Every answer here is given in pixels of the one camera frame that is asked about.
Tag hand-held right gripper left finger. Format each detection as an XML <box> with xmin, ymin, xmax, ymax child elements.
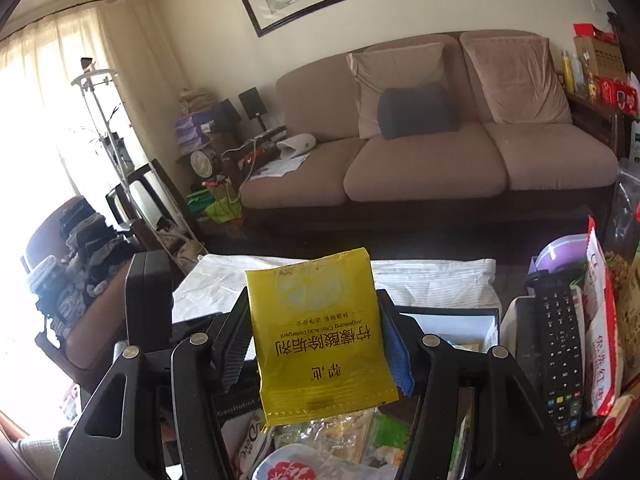
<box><xmin>52</xmin><ymin>285</ymin><xmax>251</xmax><ymax>480</ymax></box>

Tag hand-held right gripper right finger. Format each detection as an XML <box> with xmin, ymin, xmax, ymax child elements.
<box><xmin>375</xmin><ymin>289</ymin><xmax>578</xmax><ymax>480</ymax></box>

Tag black box with white inside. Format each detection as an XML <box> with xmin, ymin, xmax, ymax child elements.
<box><xmin>172</xmin><ymin>305</ymin><xmax>501</xmax><ymax>480</ymax></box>

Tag yellow sachet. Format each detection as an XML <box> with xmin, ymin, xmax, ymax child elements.
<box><xmin>244</xmin><ymin>246</ymin><xmax>400</xmax><ymax>427</ymax></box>

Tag person's left forearm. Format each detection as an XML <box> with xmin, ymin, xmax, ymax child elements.
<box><xmin>15</xmin><ymin>427</ymin><xmax>71</xmax><ymax>480</ymax></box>

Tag pile of dark clothes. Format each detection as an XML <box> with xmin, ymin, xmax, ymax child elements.
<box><xmin>30</xmin><ymin>210</ymin><xmax>138</xmax><ymax>331</ymax></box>

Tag brown armchair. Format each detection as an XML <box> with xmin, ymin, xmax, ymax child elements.
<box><xmin>20</xmin><ymin>195</ymin><xmax>166</xmax><ymax>376</ymax></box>

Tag green packet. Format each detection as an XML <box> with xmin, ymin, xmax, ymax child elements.
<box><xmin>372</xmin><ymin>412</ymin><xmax>413</xmax><ymax>466</ymax></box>

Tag white packet with dark script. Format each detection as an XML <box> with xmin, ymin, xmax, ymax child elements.
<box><xmin>235</xmin><ymin>412</ymin><xmax>276</xmax><ymax>476</ymax></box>

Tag dark wooden chair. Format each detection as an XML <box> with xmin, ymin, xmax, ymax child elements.
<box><xmin>105</xmin><ymin>159</ymin><xmax>201</xmax><ymax>256</ymax></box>

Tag bright green bag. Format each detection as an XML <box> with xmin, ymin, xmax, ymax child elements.
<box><xmin>205</xmin><ymin>197</ymin><xmax>243</xmax><ymax>223</ymax></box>

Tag pale blue red-print packet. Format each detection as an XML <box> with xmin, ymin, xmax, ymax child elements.
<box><xmin>252</xmin><ymin>447</ymin><xmax>401</xmax><ymax>480</ymax></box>

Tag round table clock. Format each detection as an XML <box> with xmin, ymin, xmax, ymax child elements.
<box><xmin>190</xmin><ymin>150</ymin><xmax>217</xmax><ymax>177</ymax></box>

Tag black remote control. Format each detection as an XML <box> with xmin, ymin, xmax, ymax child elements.
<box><xmin>525</xmin><ymin>270</ymin><xmax>586</xmax><ymax>436</ymax></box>

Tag stack of purple tissue packs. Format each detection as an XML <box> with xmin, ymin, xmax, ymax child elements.
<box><xmin>174</xmin><ymin>110</ymin><xmax>217</xmax><ymax>153</ymax></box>

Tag white papers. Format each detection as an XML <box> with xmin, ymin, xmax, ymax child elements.
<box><xmin>249</xmin><ymin>152</ymin><xmax>311</xmax><ymax>181</ymax></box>

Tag white floor stand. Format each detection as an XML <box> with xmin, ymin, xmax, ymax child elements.
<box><xmin>70</xmin><ymin>57</ymin><xmax>138</xmax><ymax>196</ymax></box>

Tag purple round lid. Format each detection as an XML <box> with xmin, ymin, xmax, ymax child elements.
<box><xmin>530</xmin><ymin>237</ymin><xmax>591</xmax><ymax>281</ymax></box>

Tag brown sofa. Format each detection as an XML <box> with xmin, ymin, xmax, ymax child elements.
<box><xmin>240</xmin><ymin>30</ymin><xmax>621</xmax><ymax>233</ymax></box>

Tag black speaker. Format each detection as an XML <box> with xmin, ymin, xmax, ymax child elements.
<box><xmin>217</xmin><ymin>99</ymin><xmax>241</xmax><ymax>133</ymax></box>
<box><xmin>238</xmin><ymin>87</ymin><xmax>266</xmax><ymax>122</ymax></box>

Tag red and white snack packet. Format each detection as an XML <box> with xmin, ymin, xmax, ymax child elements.
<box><xmin>582</xmin><ymin>217</ymin><xmax>626</xmax><ymax>418</ymax></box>

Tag white rounded device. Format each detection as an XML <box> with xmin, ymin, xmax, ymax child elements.
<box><xmin>276</xmin><ymin>132</ymin><xmax>317</xmax><ymax>158</ymax></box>

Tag red plastic packet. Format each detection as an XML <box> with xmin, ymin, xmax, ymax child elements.
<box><xmin>570</xmin><ymin>395</ymin><xmax>640</xmax><ymax>480</ymax></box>

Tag sheer beige curtain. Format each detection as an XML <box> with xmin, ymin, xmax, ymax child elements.
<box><xmin>0</xmin><ymin>0</ymin><xmax>191</xmax><ymax>241</ymax></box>

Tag dark blue cushion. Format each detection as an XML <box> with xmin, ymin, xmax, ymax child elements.
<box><xmin>377</xmin><ymin>82</ymin><xmax>460</xmax><ymax>140</ymax></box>

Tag clear zip bag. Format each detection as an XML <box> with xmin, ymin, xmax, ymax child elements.
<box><xmin>602</xmin><ymin>157</ymin><xmax>640</xmax><ymax>321</ymax></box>

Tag beige plush pillow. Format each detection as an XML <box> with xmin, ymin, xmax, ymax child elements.
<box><xmin>346</xmin><ymin>42</ymin><xmax>448</xmax><ymax>140</ymax></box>

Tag dark wooden cabinet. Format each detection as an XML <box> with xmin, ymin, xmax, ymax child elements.
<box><xmin>565</xmin><ymin>87</ymin><xmax>628</xmax><ymax>161</ymax></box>

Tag large beige plush cushion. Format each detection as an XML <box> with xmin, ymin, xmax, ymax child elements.
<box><xmin>459</xmin><ymin>31</ymin><xmax>573</xmax><ymax>125</ymax></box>

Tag yellow bottle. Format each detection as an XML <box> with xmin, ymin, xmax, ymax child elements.
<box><xmin>561</xmin><ymin>50</ymin><xmax>576</xmax><ymax>93</ymax></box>

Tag red gift box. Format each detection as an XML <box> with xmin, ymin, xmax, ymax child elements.
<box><xmin>597</xmin><ymin>76</ymin><xmax>640</xmax><ymax>113</ymax></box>

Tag brown cardboard box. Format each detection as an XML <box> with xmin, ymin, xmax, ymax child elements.
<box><xmin>572</xmin><ymin>22</ymin><xmax>627</xmax><ymax>81</ymax></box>

